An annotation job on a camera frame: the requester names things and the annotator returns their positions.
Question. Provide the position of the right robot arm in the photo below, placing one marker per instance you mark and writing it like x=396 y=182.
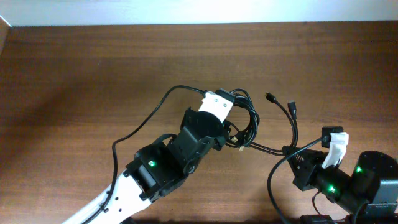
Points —
x=369 y=194

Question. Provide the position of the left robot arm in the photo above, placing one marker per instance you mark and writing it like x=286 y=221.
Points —
x=164 y=165

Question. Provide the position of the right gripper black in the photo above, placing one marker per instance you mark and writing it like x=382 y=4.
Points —
x=302 y=166

